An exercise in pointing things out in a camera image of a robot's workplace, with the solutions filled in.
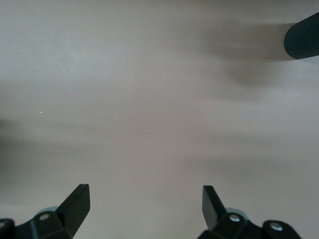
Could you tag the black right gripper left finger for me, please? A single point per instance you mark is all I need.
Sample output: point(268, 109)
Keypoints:
point(72, 209)

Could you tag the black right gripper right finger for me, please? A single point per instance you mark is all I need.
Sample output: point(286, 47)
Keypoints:
point(219, 219)

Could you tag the black ribbed cylinder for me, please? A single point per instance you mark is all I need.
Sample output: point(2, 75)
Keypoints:
point(304, 37)

